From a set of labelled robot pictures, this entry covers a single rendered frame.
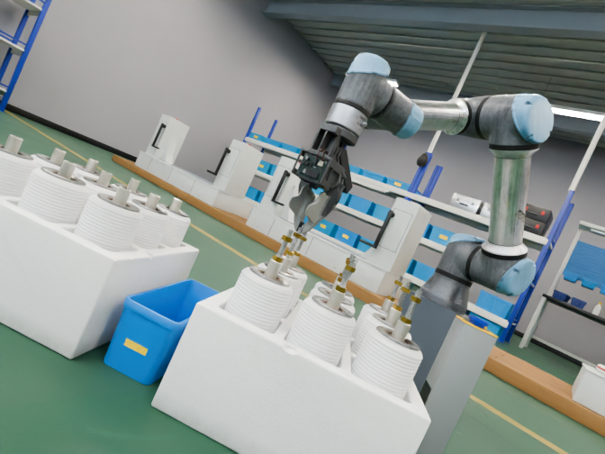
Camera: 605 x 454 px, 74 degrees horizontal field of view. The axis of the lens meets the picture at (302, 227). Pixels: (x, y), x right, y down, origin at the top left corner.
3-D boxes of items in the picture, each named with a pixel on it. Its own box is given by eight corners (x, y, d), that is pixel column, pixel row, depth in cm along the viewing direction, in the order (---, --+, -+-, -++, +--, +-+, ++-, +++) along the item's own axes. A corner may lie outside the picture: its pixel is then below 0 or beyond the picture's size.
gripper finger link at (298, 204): (273, 221, 78) (294, 177, 77) (288, 226, 83) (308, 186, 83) (285, 227, 76) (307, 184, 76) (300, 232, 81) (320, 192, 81)
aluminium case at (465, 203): (456, 213, 573) (462, 201, 573) (482, 222, 550) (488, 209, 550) (447, 204, 540) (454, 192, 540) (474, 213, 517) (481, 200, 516)
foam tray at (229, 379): (225, 341, 101) (255, 276, 101) (367, 413, 97) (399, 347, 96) (149, 405, 63) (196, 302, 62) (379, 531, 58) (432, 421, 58)
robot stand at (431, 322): (386, 371, 140) (423, 293, 139) (434, 403, 129) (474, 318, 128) (365, 375, 125) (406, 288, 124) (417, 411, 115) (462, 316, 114)
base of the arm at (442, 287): (426, 295, 137) (437, 268, 137) (468, 316, 128) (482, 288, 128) (411, 290, 125) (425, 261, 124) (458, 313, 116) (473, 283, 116)
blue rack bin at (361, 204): (359, 213, 662) (365, 203, 662) (379, 222, 640) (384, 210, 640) (346, 205, 621) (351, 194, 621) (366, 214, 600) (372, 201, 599)
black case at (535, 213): (519, 222, 526) (525, 210, 526) (547, 231, 506) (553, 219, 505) (515, 213, 492) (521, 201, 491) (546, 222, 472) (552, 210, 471)
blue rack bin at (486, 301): (481, 307, 535) (487, 293, 534) (510, 321, 513) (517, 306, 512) (474, 304, 494) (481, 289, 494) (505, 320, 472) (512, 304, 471)
